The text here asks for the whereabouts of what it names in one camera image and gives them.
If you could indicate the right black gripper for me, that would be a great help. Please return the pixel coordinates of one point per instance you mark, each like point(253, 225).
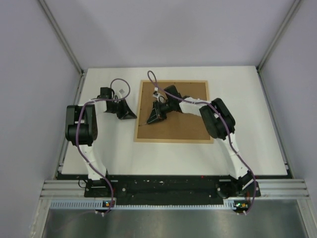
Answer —
point(156, 114)

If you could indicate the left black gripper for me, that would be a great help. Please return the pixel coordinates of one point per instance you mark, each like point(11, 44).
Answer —
point(127, 113)

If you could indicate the light wooden picture frame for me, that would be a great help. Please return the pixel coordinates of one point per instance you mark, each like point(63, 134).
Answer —
point(178, 127)

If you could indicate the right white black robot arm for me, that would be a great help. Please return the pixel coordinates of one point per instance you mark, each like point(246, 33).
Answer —
point(220, 125)

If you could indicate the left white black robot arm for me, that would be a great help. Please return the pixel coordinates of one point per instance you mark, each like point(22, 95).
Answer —
point(81, 129)

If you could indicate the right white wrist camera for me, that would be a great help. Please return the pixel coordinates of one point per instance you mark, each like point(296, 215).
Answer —
point(159, 97)

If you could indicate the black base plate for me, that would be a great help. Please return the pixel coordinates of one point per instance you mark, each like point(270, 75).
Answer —
point(172, 190)

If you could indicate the grey slotted cable duct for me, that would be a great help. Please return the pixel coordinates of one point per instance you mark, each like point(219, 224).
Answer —
point(103, 205)

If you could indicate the left aluminium corner post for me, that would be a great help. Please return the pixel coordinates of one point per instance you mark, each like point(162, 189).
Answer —
point(60, 35)

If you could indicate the aluminium corner post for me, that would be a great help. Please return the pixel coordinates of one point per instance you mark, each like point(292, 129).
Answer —
point(60, 35)
point(291, 13)

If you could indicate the right aluminium corner post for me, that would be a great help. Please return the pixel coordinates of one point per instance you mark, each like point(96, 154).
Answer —
point(291, 13)

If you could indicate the aluminium front rail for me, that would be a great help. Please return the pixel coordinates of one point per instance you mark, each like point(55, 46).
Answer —
point(269, 188)

